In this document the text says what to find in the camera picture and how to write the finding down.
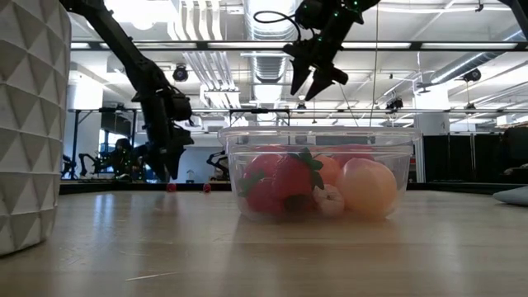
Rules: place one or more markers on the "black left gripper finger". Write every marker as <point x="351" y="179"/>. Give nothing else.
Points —
<point x="169" y="158"/>

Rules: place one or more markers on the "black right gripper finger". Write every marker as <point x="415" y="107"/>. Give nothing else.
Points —
<point x="300" y="72"/>
<point x="326" y="78"/>

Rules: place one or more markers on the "orange toy fruit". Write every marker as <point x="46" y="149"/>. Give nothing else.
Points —
<point x="330" y="169"/>

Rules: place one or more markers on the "red toy strawberry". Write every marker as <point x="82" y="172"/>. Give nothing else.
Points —
<point x="293" y="179"/>
<point x="262" y="198"/>

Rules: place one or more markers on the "peach-coloured round toy fruit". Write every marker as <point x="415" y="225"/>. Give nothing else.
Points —
<point x="367" y="189"/>

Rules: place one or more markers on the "pale pink toy food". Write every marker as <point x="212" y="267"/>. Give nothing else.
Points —
<point x="330" y="201"/>

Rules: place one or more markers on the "black background robot arm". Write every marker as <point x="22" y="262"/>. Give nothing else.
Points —
<point x="218" y="163"/>
<point x="92" y="163"/>

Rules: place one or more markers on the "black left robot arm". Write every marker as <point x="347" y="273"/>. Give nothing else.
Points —
<point x="123" y="49"/>

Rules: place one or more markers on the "clear plastic tupperware container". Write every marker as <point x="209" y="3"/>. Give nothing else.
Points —
<point x="319" y="218"/>

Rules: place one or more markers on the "person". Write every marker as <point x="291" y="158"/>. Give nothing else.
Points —
<point x="122" y="158"/>

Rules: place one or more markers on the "black beam with light strips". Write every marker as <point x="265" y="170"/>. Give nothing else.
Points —
<point x="201" y="45"/>

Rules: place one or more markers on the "white column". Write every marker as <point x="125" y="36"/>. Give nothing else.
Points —
<point x="431" y="119"/>

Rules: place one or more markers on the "white faceted textured container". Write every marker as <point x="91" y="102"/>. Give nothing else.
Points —
<point x="29" y="123"/>

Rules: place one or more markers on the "large grey ceiling pipe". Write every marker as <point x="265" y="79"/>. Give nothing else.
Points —
<point x="466" y="62"/>

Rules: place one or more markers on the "black office partition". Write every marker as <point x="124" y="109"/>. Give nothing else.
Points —
<point x="462" y="158"/>

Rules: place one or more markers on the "grey rectangular lid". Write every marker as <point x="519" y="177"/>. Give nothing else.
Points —
<point x="513" y="196"/>

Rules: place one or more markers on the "silver ribbed air duct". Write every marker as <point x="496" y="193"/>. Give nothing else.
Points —
<point x="270" y="66"/>

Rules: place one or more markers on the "black ceiling-mounted camera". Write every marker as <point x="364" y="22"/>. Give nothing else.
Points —
<point x="180" y="74"/>
<point x="472" y="75"/>
<point x="395" y="103"/>

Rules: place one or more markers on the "black background workstation frame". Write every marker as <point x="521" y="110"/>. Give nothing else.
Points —
<point x="255" y="111"/>

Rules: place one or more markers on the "black aluminium table frame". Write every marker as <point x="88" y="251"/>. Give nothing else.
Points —
<point x="103" y="187"/>

